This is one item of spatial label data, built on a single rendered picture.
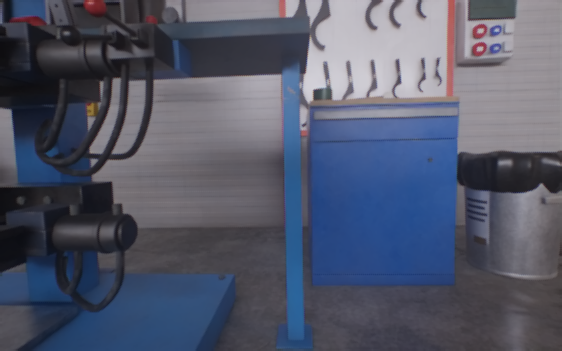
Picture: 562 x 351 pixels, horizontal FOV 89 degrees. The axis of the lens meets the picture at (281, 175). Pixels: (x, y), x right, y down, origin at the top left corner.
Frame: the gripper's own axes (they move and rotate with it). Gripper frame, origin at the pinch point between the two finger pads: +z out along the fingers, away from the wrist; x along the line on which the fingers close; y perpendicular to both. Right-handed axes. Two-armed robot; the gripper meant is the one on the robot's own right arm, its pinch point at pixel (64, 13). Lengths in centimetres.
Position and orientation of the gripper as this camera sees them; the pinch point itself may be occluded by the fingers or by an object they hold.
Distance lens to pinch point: 73.9
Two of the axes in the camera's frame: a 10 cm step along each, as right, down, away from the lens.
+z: 0.4, 9.1, 4.1
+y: 10.0, -0.2, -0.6
